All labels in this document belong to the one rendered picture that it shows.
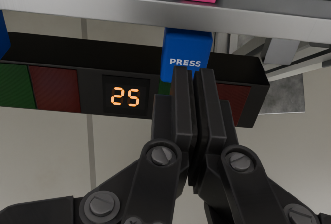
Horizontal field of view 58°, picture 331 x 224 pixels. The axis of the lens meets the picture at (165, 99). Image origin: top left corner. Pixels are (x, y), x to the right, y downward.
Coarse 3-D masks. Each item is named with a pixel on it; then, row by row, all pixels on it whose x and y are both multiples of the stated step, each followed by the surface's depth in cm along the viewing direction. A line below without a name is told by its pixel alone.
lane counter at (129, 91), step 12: (108, 84) 19; (120, 84) 19; (132, 84) 19; (144, 84) 19; (108, 96) 20; (120, 96) 20; (132, 96) 20; (144, 96) 20; (108, 108) 20; (120, 108) 20; (132, 108) 20; (144, 108) 20
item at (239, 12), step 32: (0, 0) 12; (32, 0) 12; (64, 0) 12; (96, 0) 12; (128, 0) 12; (160, 0) 12; (224, 0) 13; (256, 0) 13; (288, 0) 14; (320, 0) 14; (224, 32) 13; (256, 32) 13; (288, 32) 13; (320, 32) 13
